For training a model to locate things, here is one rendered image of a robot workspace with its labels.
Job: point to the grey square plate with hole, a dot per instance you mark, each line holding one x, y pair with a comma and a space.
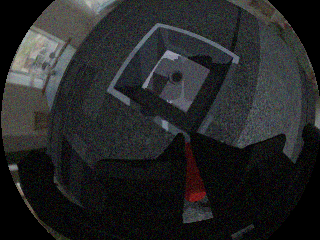
176, 80

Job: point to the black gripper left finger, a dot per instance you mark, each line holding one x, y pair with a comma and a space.
163, 176

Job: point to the grey open box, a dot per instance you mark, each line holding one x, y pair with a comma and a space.
127, 85

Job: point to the red peg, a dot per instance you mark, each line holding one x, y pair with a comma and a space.
194, 190

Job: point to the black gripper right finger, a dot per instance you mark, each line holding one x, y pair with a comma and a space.
224, 168

